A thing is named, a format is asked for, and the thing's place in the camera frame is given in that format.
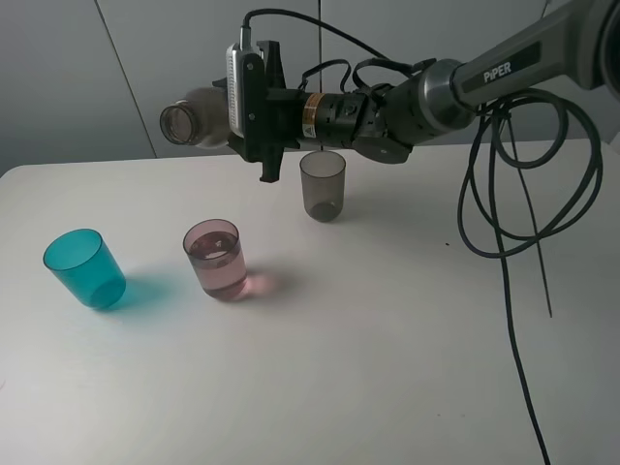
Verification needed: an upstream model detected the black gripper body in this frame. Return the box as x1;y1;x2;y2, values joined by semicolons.
263;88;383;149

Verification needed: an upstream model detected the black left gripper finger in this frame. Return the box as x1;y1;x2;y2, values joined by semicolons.
260;144;284;183

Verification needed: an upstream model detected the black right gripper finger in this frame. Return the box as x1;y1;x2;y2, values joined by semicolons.
257;40;286;92

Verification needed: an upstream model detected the brown translucent water bottle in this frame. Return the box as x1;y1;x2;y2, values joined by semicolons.
159;87;231;149

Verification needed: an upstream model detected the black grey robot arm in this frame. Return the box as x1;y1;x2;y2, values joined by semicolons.
238;1;619;182

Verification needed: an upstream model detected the grey translucent plastic cup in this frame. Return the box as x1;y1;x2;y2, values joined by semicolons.
299;151;346;223

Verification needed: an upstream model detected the pink translucent plastic cup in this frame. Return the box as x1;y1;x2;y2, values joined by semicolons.
182;219;247;301

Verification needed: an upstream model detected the teal translucent plastic cup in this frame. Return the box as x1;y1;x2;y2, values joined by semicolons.
43;229;126;309

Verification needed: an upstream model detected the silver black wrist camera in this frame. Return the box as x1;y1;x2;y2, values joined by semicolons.
213;25;260;163

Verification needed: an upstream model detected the black cable bundle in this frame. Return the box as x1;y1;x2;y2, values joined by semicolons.
241;8;605;465

